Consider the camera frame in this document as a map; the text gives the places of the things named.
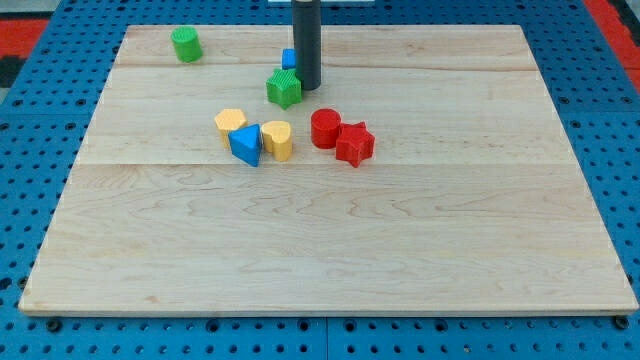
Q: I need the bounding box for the blue cube block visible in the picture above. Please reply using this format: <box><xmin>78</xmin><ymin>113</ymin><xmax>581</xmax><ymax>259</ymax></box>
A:
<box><xmin>281</xmin><ymin>48</ymin><xmax>296</xmax><ymax>70</ymax></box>

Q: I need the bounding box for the red star block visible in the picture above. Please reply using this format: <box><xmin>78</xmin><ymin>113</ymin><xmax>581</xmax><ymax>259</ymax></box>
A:
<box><xmin>335</xmin><ymin>122</ymin><xmax>375</xmax><ymax>168</ymax></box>

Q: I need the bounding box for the red cylinder block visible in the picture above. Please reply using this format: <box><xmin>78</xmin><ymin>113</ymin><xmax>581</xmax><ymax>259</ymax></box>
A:
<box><xmin>310</xmin><ymin>108</ymin><xmax>341</xmax><ymax>149</ymax></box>

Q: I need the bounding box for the yellow heart block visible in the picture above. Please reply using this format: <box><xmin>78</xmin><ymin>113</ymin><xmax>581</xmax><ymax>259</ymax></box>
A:
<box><xmin>261</xmin><ymin>121</ymin><xmax>293</xmax><ymax>162</ymax></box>

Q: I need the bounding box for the blue triangle block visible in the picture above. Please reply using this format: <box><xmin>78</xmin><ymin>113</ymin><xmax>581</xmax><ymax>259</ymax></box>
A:
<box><xmin>228</xmin><ymin>124</ymin><xmax>262</xmax><ymax>167</ymax></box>

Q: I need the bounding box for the green star block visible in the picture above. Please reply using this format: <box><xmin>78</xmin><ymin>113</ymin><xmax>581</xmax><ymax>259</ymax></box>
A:
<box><xmin>265</xmin><ymin>69</ymin><xmax>302</xmax><ymax>110</ymax></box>

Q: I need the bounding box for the yellow hexagon block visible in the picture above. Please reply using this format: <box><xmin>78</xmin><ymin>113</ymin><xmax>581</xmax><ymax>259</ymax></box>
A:
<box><xmin>214</xmin><ymin>108</ymin><xmax>248</xmax><ymax>149</ymax></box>

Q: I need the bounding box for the wooden board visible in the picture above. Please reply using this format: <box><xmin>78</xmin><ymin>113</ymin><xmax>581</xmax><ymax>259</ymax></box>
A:
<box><xmin>19</xmin><ymin>25</ymin><xmax>638</xmax><ymax>317</ymax></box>

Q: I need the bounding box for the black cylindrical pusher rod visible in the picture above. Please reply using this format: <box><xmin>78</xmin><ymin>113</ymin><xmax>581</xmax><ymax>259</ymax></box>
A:
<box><xmin>291</xmin><ymin>0</ymin><xmax>321</xmax><ymax>91</ymax></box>

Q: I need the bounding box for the green cylinder block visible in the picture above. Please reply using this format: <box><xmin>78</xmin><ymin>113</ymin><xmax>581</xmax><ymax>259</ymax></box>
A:
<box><xmin>171</xmin><ymin>25</ymin><xmax>203</xmax><ymax>63</ymax></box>

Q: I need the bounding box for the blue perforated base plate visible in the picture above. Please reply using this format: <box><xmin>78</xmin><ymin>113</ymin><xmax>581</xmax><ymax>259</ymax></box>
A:
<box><xmin>1</xmin><ymin>1</ymin><xmax>639</xmax><ymax>359</ymax></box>

